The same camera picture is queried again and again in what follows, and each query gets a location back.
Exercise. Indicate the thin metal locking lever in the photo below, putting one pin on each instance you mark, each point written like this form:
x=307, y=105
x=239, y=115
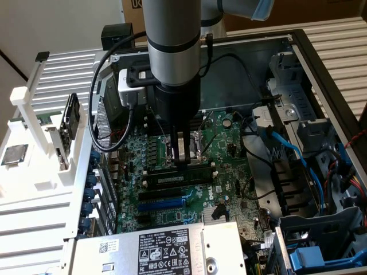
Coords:
x=156, y=123
x=207, y=122

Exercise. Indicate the graphics card black cooler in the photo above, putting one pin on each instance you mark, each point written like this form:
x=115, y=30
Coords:
x=70, y=113

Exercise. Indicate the black plastic end cap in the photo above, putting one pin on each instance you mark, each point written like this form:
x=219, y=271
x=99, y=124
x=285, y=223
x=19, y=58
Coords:
x=42, y=56

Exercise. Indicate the printed brown cardboard box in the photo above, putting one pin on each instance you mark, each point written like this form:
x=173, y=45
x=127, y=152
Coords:
x=134, y=14

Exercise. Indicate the blue plastic drive carrier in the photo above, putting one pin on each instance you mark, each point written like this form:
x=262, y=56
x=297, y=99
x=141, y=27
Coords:
x=308, y=257

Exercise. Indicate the grey blue drive cage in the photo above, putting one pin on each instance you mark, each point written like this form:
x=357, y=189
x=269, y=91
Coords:
x=315, y=226

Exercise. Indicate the green RAM stick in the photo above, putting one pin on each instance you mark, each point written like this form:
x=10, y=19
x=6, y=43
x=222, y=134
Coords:
x=46, y=117
x=172, y=180

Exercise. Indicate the long black expansion slot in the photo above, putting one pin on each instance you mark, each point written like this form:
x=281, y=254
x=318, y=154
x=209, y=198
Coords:
x=160, y=194

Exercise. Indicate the white plastic parts rack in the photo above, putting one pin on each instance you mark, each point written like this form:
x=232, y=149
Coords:
x=73, y=160

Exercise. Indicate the black RAM slot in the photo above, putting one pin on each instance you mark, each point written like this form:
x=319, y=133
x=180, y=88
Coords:
x=163, y=187
x=152, y=128
x=200, y=166
x=151, y=120
x=152, y=124
x=153, y=132

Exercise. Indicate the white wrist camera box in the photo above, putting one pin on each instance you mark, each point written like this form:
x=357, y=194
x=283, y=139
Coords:
x=129, y=94

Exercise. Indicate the round coin battery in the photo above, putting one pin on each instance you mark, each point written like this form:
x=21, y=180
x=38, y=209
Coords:
x=227, y=123

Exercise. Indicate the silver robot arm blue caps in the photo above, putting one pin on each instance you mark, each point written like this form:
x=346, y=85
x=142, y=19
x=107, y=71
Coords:
x=172, y=28

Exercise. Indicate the small black box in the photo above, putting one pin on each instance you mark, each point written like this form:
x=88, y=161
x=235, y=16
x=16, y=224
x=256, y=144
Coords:
x=114, y=31

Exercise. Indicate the short black expansion slot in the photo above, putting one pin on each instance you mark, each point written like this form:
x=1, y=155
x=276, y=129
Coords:
x=144, y=219

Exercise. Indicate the green motherboard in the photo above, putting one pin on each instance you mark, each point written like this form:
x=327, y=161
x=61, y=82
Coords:
x=229, y=172

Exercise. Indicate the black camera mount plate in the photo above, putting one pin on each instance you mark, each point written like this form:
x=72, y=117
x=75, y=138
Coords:
x=137, y=76

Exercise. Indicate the plain brown cardboard box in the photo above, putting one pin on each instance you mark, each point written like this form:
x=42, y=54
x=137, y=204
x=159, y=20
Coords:
x=315, y=8

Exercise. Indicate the silver power supply unit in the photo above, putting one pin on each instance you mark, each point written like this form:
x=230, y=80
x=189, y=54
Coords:
x=114, y=260

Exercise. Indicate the open grey PC case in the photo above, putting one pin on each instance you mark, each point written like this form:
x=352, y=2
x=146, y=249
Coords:
x=229, y=88

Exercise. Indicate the grey metal disk bay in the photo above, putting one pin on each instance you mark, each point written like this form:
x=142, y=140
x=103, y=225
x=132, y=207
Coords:
x=298, y=94

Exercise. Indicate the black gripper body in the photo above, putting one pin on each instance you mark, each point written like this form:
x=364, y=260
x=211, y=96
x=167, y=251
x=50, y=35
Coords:
x=177, y=103

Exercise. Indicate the white corner bracket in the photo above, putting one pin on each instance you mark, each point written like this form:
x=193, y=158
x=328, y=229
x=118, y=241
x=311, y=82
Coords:
x=97, y=57

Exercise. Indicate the silver CPU chip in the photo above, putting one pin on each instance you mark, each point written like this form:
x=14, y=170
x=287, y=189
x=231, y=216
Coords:
x=13, y=155

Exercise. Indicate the blue slot retention clip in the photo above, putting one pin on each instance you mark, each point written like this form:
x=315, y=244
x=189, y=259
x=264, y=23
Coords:
x=89, y=194
x=95, y=158
x=87, y=209
x=91, y=179
x=86, y=224

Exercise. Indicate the silver finned heat sink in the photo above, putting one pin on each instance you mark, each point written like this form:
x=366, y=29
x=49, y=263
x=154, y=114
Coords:
x=207, y=213

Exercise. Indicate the long blue expansion slot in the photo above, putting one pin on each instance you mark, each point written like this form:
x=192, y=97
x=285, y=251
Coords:
x=160, y=205

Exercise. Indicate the CPU socket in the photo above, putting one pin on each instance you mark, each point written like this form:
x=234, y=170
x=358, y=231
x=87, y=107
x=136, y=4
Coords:
x=198, y=149

